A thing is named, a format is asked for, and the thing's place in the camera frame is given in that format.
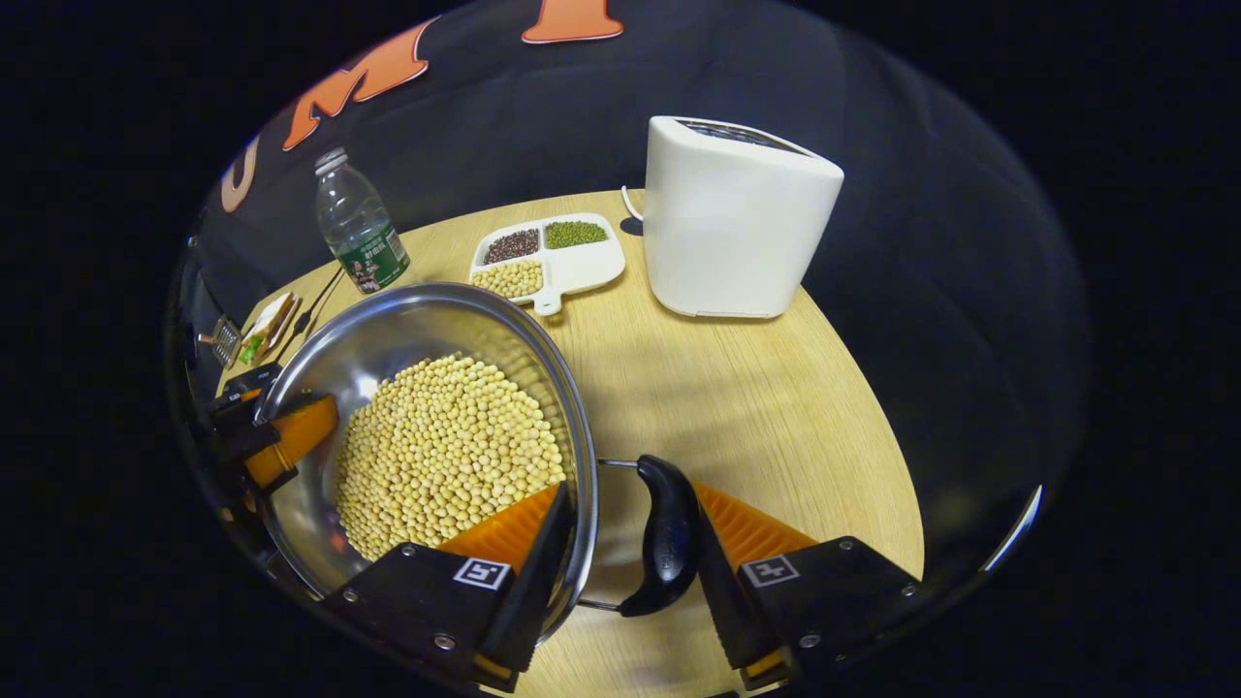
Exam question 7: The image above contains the small clear glass jar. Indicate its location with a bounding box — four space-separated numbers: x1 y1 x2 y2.
197 315 241 369

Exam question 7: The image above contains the white divided bean dish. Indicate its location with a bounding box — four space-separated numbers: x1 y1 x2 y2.
469 212 627 317

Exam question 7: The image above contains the black spoon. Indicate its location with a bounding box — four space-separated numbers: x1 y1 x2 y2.
286 267 346 350

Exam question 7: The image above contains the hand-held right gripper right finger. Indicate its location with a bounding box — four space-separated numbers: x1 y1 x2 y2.
693 482 922 691

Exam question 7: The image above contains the white toaster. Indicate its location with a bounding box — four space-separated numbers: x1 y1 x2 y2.
643 115 845 319

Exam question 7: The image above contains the steel pot with black handle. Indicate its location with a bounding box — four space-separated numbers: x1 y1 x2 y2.
254 282 702 646

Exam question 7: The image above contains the pile of yellow soybeans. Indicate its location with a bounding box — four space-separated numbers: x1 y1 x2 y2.
334 354 566 561

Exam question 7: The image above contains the clear plastic water bottle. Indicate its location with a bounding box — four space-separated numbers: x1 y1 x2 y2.
313 147 411 295

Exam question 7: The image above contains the sandwich on white plate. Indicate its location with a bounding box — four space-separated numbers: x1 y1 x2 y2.
238 292 300 366

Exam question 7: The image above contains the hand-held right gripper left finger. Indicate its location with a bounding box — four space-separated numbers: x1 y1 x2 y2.
323 482 575 692

